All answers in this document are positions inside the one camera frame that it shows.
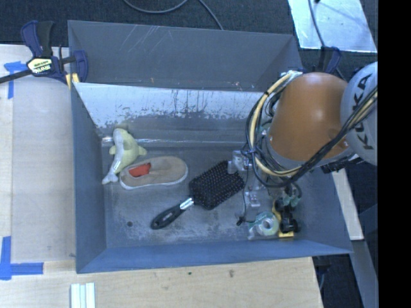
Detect black hairbrush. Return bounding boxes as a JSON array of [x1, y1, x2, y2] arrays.
[[150, 160, 246, 230]]

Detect grey metal bin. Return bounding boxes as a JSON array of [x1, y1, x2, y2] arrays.
[[66, 20, 354, 275]]

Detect clear tape dispenser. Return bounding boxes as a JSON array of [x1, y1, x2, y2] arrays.
[[246, 211, 281, 241]]

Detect pale wood board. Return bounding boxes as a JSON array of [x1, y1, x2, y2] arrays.
[[10, 75, 77, 264]]

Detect yellow toy car black wheels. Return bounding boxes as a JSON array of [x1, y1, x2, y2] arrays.
[[271, 196, 302, 241]]

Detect yellow-green toy dolphin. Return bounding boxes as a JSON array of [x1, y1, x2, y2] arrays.
[[101, 127, 148, 185]]

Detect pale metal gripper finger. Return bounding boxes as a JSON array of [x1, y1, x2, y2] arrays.
[[227, 150, 255, 175], [243, 186, 263, 209]]

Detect tan slipper with red lining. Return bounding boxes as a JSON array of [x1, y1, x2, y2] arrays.
[[119, 155, 189, 191]]

